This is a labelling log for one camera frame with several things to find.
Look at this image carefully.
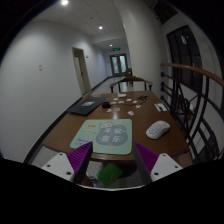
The green exit sign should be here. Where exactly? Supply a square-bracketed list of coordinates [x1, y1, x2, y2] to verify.
[112, 48, 120, 52]

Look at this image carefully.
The wooden armchair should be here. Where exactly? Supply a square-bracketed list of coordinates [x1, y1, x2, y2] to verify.
[109, 76, 153, 93]

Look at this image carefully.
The wood-topped black metal railing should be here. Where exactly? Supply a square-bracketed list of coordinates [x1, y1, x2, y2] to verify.
[161, 63, 224, 163]

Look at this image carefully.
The dark window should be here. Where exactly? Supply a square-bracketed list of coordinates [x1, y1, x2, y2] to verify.
[167, 26, 202, 91]

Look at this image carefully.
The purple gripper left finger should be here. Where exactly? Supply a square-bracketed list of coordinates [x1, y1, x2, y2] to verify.
[41, 141, 94, 185]

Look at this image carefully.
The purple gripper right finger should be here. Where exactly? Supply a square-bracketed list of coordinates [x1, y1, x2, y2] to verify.
[133, 141, 184, 185]

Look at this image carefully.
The white notepad with pen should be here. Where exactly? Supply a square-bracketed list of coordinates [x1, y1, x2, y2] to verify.
[155, 103, 167, 112]

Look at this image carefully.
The double glass door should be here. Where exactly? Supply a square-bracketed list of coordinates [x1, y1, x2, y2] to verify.
[110, 54, 127, 76]

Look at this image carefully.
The green object under table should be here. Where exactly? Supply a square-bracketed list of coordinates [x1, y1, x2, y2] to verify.
[96, 163, 123, 186]

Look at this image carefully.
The light green mouse pad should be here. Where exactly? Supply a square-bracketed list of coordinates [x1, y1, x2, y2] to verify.
[70, 119, 132, 155]

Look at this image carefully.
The white computer mouse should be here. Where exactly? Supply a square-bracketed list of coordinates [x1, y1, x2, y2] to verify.
[146, 120, 170, 140]

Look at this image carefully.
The side doorway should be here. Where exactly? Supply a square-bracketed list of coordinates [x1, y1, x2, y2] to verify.
[72, 48, 91, 95]

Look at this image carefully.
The small black box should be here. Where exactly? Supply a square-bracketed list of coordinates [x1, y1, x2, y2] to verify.
[102, 102, 111, 109]

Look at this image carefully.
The black cable bundle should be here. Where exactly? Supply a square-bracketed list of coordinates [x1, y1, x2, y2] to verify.
[136, 95, 150, 104]

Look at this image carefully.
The dark closed laptop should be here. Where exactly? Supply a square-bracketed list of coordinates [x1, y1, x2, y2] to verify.
[68, 97, 107, 116]

